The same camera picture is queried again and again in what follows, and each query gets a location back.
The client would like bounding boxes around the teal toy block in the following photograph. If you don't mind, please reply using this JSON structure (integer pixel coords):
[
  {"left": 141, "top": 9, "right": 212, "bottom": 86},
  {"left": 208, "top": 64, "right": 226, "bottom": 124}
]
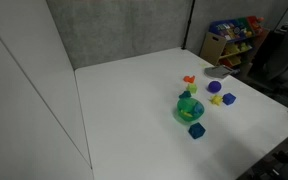
[{"left": 179, "top": 91, "right": 191, "bottom": 99}]

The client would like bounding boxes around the green plastic bowl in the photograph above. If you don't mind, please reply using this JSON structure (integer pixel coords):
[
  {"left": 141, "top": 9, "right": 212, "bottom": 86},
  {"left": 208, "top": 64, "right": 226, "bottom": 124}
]
[{"left": 177, "top": 98, "right": 205, "bottom": 123}]

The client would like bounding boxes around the yellow toy in bowl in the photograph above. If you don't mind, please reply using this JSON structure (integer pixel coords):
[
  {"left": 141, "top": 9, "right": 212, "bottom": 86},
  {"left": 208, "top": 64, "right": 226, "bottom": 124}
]
[{"left": 180, "top": 110, "right": 193, "bottom": 118}]

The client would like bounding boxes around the light green toy block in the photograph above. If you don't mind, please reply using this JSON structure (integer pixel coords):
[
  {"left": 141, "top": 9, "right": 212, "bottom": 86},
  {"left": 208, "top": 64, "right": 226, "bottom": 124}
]
[{"left": 186, "top": 83, "right": 197, "bottom": 94}]

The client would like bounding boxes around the orange toy block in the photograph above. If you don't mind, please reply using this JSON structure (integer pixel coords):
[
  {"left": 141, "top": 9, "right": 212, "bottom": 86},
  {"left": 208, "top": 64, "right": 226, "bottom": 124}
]
[{"left": 183, "top": 75, "right": 195, "bottom": 83}]

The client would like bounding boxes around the blue toy in bowl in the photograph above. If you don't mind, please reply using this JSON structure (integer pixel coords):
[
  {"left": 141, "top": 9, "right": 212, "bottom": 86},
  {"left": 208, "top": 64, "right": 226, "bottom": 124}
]
[{"left": 193, "top": 102, "right": 204, "bottom": 116}]

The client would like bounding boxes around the teal blue cube block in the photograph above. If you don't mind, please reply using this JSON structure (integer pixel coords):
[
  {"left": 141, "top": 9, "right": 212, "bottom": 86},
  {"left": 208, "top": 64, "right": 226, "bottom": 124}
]
[{"left": 188, "top": 123, "right": 206, "bottom": 139}]

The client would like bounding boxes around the dark blue cube block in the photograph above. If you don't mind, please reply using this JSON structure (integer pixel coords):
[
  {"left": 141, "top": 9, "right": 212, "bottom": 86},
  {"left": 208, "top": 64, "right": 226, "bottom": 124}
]
[{"left": 223, "top": 93, "right": 236, "bottom": 105}]

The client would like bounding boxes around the purple ball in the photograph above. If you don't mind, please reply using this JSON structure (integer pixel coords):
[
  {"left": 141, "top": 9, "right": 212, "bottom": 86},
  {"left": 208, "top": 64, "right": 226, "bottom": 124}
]
[{"left": 208, "top": 81, "right": 222, "bottom": 93}]

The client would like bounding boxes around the yellow spiky star toy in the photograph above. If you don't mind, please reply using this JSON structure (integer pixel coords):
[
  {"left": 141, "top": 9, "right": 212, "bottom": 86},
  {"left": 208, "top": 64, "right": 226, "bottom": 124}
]
[{"left": 210, "top": 95, "right": 223, "bottom": 106}]

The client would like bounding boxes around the grey flat object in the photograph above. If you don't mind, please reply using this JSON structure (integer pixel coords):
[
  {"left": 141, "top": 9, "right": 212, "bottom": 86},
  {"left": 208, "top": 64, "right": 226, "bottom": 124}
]
[{"left": 204, "top": 65, "right": 233, "bottom": 79}]

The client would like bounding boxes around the black vertical pole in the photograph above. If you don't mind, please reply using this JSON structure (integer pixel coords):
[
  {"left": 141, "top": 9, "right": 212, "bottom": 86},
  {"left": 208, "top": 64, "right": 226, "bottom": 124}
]
[{"left": 181, "top": 0, "right": 196, "bottom": 50}]

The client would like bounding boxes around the toy shelf with bins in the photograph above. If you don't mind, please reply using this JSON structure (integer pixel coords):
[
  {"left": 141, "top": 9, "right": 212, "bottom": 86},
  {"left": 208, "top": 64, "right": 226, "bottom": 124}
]
[{"left": 199, "top": 16, "right": 269, "bottom": 75}]

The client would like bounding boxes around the grey office chair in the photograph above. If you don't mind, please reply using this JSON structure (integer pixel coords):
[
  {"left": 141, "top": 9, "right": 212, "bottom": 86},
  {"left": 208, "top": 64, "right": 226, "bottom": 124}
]
[{"left": 249, "top": 29, "right": 288, "bottom": 99}]

